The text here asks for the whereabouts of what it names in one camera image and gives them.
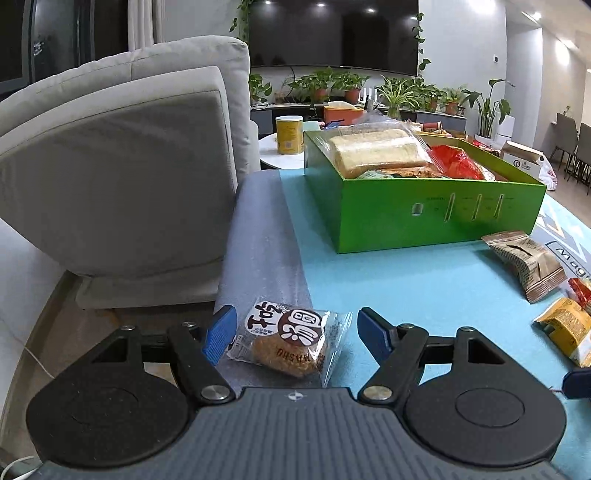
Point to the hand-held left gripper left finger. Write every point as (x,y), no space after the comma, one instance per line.
(220,334)

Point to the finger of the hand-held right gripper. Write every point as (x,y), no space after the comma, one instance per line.
(579,383)

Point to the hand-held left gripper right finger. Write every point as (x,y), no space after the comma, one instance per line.
(374,334)

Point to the yellow snack packet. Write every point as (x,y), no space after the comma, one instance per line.
(568,323)

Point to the clear bun packet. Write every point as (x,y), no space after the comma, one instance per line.
(286,341)

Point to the small red snack packet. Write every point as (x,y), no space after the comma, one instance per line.
(582,290)

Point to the green cardboard box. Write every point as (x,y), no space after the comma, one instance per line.
(415,217)

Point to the brown snack packet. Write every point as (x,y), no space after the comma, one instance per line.
(526,267)

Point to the sliced bread bag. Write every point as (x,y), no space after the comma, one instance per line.
(378,150)

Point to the blue patterned mat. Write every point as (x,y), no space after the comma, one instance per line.
(415,286)

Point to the beige fabric sofa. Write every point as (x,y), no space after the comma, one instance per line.
(115,161)

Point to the white plastic bag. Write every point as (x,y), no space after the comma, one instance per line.
(549,175)

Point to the yellow snack can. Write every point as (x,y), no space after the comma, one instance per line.
(290,136)

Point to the dark television cabinet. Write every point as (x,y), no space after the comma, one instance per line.
(263,119)

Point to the orange storage box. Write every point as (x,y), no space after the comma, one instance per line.
(341,116)

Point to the white cardboard box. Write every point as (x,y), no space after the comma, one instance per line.
(521,159)

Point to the grey dining chair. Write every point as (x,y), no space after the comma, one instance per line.
(565,134)
(582,152)

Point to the spider plant in glass vase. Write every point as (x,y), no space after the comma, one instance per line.
(397,94)

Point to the potted green plant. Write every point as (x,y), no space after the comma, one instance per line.
(453,99)
(258,87)
(430,97)
(352,85)
(314,85)

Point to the white air purifier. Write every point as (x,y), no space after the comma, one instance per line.
(505,128)

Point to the tall leafy floor plant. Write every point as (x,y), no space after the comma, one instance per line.
(487,108)

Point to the black flat television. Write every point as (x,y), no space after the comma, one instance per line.
(332,32)

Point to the green hanging vine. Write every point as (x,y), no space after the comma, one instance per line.
(240,18)

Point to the white curtain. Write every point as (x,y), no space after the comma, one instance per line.
(145,23)

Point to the dark glass door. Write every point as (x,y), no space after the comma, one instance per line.
(55,41)

